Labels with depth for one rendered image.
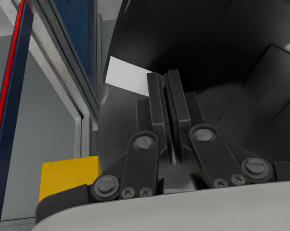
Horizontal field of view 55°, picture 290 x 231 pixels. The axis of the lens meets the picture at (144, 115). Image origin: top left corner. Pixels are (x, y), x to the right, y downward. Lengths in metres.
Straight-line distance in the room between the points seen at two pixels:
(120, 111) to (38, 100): 1.09
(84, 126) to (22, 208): 0.54
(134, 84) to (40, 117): 1.06
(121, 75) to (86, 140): 0.44
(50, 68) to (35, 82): 0.83
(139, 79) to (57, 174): 0.37
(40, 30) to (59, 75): 0.11
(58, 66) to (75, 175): 0.18
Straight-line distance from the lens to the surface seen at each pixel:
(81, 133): 0.60
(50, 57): 0.49
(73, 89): 0.53
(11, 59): 0.33
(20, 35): 0.36
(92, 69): 0.72
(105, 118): 0.17
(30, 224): 1.06
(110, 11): 1.50
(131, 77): 0.15
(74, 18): 0.69
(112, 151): 0.20
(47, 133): 1.15
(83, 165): 0.49
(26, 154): 1.14
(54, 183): 0.50
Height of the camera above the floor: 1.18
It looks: 31 degrees down
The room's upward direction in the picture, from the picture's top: 174 degrees clockwise
